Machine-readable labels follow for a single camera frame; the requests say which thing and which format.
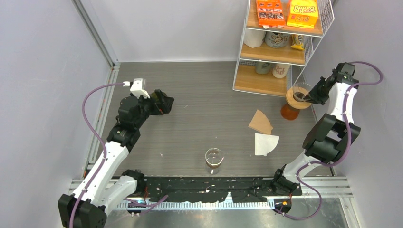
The orange snack box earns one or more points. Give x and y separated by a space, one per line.
270 14

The grey printed mug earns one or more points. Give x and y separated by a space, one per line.
276 40

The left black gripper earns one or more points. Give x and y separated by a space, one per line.
164 106

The orange glass carafe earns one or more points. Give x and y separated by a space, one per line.
289 113

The clear glass dripper cone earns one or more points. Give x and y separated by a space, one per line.
300 90

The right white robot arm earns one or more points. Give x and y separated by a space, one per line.
331 136

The dark green glass dripper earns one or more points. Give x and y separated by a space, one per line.
154 96

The white wire wooden shelf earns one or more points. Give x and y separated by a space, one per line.
245 77

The yellow scrub daddy box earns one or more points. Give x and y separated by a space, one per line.
302 13

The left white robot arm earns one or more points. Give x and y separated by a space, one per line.
92 201

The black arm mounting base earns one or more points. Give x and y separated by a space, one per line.
211 189

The yellow snack packet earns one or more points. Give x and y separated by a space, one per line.
297 42

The grey green cup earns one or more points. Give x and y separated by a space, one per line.
262 67

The glass beaker with coffee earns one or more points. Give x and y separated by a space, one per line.
213 160

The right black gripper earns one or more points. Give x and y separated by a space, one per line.
314 99

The wooden ring dripper holder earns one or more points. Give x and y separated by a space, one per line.
294 103

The white paper coffee filter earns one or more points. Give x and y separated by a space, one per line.
264 144

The brown paper coffee filter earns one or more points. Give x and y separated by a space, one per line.
261 123

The white printed cup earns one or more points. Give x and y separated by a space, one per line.
280 70

